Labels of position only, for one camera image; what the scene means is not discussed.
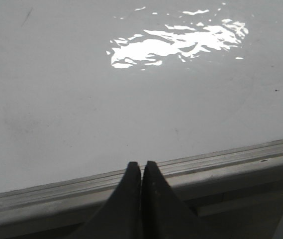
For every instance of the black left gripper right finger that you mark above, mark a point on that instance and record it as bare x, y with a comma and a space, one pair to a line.
164, 215

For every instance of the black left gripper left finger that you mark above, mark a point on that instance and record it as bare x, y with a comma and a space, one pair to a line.
119, 217

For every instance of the white whiteboard with aluminium frame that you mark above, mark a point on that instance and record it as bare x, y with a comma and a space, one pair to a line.
87, 86

